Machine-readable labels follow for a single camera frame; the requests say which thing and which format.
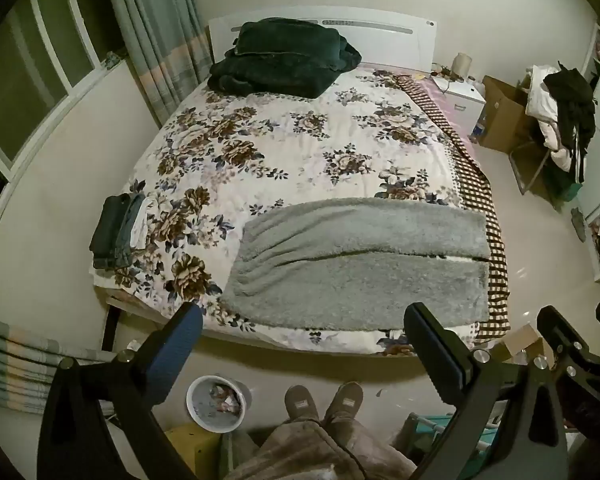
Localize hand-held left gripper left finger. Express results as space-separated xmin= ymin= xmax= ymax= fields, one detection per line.
xmin=37 ymin=301 xmax=204 ymax=480

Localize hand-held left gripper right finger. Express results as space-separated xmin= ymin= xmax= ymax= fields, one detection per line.
xmin=403 ymin=301 xmax=568 ymax=480

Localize grey fluffy blanket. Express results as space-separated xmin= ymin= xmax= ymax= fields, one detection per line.
xmin=219 ymin=197 xmax=492 ymax=333

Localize small cardboard box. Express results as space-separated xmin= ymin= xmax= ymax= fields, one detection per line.
xmin=500 ymin=324 xmax=546 ymax=366

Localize green drying rack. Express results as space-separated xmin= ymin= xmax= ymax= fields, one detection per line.
xmin=395 ymin=410 xmax=501 ymax=466

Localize white trash bin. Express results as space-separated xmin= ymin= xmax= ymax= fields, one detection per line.
xmin=186 ymin=375 xmax=252 ymax=433

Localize person's right grey slipper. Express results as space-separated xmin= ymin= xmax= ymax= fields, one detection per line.
xmin=324 ymin=381 xmax=365 ymax=423

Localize person's grey slipper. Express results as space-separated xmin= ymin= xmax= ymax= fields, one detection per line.
xmin=284 ymin=385 xmax=320 ymax=423
xmin=324 ymin=381 xmax=365 ymax=423

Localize yellow box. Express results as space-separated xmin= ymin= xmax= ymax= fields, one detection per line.
xmin=162 ymin=422 xmax=223 ymax=480

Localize white folded cloth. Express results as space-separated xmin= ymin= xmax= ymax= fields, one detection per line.
xmin=132 ymin=197 xmax=156 ymax=251

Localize blue-grey folded jeans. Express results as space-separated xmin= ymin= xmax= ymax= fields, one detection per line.
xmin=112 ymin=194 xmax=148 ymax=267

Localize green cloth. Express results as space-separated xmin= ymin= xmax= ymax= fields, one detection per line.
xmin=550 ymin=165 xmax=583 ymax=206

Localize dark folded jeans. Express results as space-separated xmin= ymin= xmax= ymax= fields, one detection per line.
xmin=89 ymin=192 xmax=133 ymax=270

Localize person's left grey slipper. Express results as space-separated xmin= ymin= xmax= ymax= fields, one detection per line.
xmin=284 ymin=385 xmax=320 ymax=423

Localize green striped curtain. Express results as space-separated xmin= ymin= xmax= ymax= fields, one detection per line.
xmin=100 ymin=0 xmax=213 ymax=128
xmin=0 ymin=310 xmax=116 ymax=416

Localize folding chair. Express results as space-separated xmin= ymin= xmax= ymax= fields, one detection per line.
xmin=509 ymin=125 xmax=556 ymax=195

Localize brown checked blanket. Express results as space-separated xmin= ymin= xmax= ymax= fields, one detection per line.
xmin=395 ymin=74 xmax=512 ymax=343

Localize floral printed blanket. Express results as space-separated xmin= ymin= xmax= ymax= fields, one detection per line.
xmin=92 ymin=65 xmax=486 ymax=356

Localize black garment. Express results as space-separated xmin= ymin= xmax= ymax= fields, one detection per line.
xmin=544 ymin=61 xmax=597 ymax=183

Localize white clothes pile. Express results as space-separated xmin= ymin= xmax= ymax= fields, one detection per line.
xmin=525 ymin=65 xmax=588 ymax=171

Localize large cardboard box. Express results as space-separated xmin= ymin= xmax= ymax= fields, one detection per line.
xmin=477 ymin=75 xmax=536 ymax=153

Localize pink bed sheet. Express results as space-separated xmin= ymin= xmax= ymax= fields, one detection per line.
xmin=415 ymin=72 xmax=481 ymax=156

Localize white nightstand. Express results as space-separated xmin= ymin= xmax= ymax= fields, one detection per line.
xmin=432 ymin=77 xmax=487 ymax=138

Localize dark green folded blanket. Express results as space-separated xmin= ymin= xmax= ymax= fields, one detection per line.
xmin=207 ymin=17 xmax=363 ymax=98

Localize window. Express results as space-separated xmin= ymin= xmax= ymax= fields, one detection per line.
xmin=0 ymin=0 xmax=126 ymax=181

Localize white bed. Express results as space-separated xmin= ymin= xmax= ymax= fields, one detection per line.
xmin=102 ymin=6 xmax=437 ymax=356

